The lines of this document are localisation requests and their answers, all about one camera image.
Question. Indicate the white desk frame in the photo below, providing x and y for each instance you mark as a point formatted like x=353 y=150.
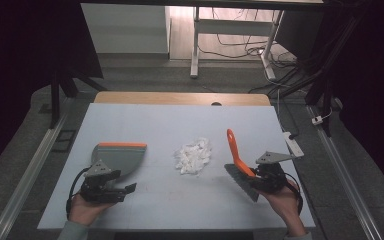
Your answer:
x=233 y=27

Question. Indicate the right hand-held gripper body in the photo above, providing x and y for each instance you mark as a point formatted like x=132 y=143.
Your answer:
x=273 y=173

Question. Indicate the grey dustpan with orange edge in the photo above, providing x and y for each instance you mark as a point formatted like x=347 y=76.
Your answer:
x=121 y=158

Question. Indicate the white power strip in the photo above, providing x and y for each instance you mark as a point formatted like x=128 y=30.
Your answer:
x=293 y=144

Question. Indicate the person's left hand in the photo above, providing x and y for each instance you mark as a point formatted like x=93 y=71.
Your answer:
x=85 y=211

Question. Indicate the pile of white paper scraps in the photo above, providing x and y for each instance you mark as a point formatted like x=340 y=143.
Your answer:
x=193 y=156

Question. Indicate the person's right hand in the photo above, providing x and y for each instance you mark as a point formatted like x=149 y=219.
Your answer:
x=285 y=205

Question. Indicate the black tripod stand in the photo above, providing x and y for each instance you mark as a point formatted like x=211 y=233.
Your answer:
x=60 y=96

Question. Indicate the black curtain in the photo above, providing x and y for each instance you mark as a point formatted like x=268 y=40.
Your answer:
x=20 y=66
x=373 y=83

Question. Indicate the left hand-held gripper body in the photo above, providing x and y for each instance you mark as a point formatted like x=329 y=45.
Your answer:
x=96 y=186

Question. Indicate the black metal stand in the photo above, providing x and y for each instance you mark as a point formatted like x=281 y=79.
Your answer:
x=326 y=90

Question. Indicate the wooden table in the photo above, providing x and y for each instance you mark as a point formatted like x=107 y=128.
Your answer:
x=166 y=98

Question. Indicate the light blue table mat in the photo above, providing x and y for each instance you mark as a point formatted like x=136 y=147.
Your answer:
x=180 y=200

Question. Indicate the white cabinet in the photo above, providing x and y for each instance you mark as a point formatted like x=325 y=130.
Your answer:
x=126 y=28

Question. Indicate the small white adapter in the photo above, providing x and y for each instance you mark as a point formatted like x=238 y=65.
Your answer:
x=317 y=120

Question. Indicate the aluminium rail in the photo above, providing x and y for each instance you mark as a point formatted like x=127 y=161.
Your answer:
x=343 y=176
x=26 y=176

